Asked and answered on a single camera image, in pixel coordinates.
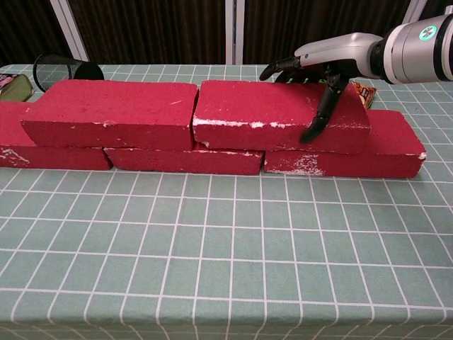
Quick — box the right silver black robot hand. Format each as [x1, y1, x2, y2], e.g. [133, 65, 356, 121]
[259, 32, 385, 144]

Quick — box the red brick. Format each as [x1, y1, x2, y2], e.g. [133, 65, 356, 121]
[0, 101, 114, 170]
[193, 79, 372, 155]
[103, 141, 265, 176]
[263, 109, 428, 178]
[20, 79, 200, 151]

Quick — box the dark ribbed partition panel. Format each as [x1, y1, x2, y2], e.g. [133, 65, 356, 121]
[0, 0, 70, 68]
[243, 0, 411, 65]
[420, 0, 453, 17]
[69, 0, 227, 65]

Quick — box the green snack bag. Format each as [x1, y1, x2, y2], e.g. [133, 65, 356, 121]
[281, 69, 377, 109]

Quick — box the green checked tablecloth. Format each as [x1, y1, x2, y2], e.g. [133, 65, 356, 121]
[0, 63, 453, 340]

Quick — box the black mesh pen holder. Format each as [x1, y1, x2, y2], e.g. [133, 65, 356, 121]
[33, 52, 105, 94]

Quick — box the dark flat package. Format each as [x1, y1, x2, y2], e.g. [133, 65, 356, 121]
[0, 73, 35, 103]

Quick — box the white partition post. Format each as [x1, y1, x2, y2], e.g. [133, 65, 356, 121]
[225, 0, 245, 65]
[49, 0, 89, 62]
[401, 0, 429, 24]

